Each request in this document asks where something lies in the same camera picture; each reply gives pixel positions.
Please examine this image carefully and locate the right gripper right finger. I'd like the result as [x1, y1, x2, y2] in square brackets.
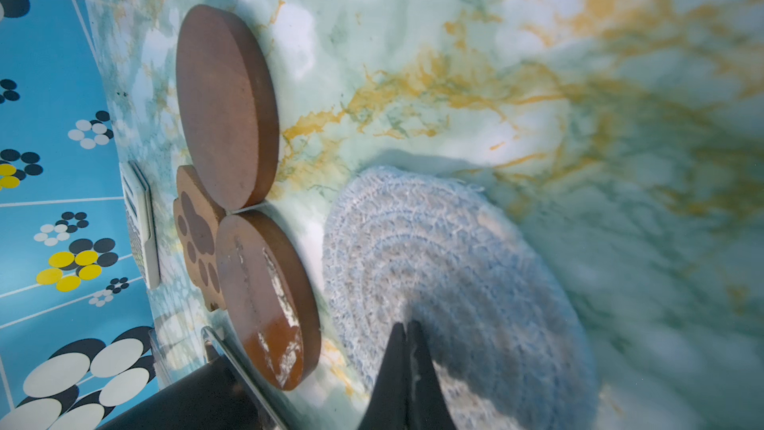
[407, 321, 456, 430]

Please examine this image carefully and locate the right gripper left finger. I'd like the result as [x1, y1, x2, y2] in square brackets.
[358, 322, 407, 430]

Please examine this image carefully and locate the grey blue crochet coaster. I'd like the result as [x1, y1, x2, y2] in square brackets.
[322, 166, 599, 429]

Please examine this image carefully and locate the scratched round wooden coaster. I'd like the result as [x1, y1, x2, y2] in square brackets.
[216, 211, 322, 391]

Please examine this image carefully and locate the paw shaped wooden coaster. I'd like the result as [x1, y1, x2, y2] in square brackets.
[173, 165, 227, 312]

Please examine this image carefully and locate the dark round wooden coaster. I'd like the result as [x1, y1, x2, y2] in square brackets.
[175, 4, 280, 211]

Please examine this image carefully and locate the metal serving tray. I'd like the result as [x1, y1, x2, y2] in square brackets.
[201, 326, 288, 429]

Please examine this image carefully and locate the black mug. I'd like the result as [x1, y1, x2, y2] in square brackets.
[103, 356, 277, 430]

